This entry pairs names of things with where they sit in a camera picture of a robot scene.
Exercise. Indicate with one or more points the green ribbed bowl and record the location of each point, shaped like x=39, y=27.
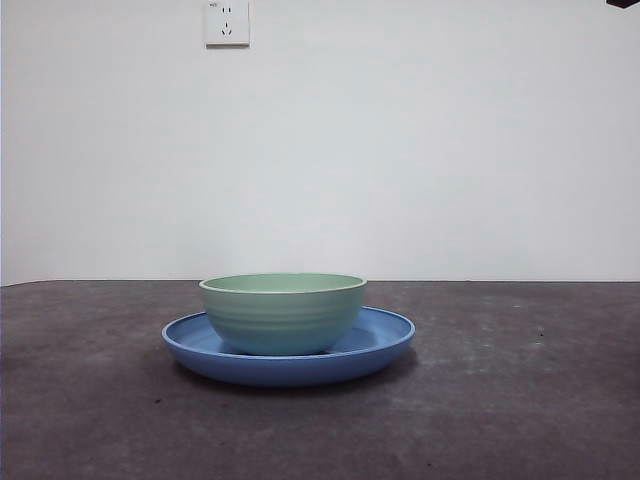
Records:
x=282, y=320

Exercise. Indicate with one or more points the blue round plate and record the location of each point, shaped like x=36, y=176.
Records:
x=290, y=370

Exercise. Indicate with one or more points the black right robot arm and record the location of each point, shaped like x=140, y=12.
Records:
x=625, y=3

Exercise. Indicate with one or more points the white wall socket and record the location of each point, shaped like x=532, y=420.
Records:
x=227, y=25

